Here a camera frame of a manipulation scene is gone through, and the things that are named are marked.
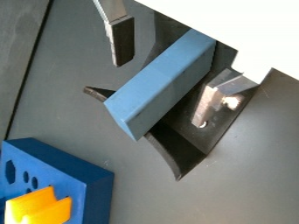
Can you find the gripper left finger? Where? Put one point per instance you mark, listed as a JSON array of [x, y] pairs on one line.
[[120, 29]]

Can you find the black curved fixture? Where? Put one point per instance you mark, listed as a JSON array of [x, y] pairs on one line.
[[181, 143]]

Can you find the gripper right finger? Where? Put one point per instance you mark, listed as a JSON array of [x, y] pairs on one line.
[[220, 93]]

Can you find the blue board with cutouts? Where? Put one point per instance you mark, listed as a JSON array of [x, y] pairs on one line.
[[32, 165]]

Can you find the yellow notched block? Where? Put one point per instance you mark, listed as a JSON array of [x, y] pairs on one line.
[[37, 208]]

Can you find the light blue rectangle block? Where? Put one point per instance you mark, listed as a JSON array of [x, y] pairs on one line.
[[144, 99]]

